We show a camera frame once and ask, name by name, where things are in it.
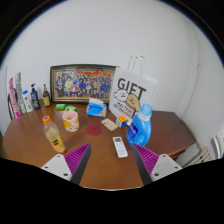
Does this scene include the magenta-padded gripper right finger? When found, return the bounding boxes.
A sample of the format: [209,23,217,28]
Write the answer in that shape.
[131,143,183,186]

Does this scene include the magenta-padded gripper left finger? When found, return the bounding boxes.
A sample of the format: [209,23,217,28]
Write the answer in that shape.
[40,143,92,185]

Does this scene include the orange-capped juice bottle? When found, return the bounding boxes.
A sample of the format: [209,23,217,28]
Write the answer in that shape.
[42,115,67,155]

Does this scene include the blue detergent bottle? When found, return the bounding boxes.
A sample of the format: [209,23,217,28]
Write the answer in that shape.
[125,103,154,148]

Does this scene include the pink cartoon mug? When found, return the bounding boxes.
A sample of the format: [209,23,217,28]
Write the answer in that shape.
[61,110,80,133]

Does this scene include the white remote control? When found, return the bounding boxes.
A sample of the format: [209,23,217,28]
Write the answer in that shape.
[112,136,129,159]

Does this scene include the flat round red coaster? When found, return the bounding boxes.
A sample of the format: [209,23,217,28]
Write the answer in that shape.
[86,124,103,137]

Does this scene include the white slatted chair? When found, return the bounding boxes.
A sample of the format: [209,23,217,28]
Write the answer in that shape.
[183,121,224,168]

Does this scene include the puzzle cube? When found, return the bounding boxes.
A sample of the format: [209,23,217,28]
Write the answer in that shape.
[115,115,129,129]

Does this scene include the brown pump bottle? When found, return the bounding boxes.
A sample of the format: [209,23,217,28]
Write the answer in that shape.
[42,83,52,108]

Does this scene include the white lotion bottle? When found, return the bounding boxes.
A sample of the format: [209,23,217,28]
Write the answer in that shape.
[22,89,34,114]

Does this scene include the dark blue pump bottle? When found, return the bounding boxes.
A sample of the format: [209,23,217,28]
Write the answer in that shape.
[29,83,42,111]

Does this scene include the blue tissue pack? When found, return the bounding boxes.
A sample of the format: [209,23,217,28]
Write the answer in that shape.
[86,97,108,118]

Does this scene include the tall pink box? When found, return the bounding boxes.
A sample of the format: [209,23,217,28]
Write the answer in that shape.
[7,77,22,120]

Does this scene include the white printed tote bag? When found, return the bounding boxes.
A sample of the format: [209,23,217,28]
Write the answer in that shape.
[108,55,158,120]

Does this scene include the tall green white box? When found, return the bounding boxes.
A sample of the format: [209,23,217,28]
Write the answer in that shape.
[14,72,27,115]

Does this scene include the framed group picture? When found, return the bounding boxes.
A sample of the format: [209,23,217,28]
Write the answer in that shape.
[49,63,118,105]

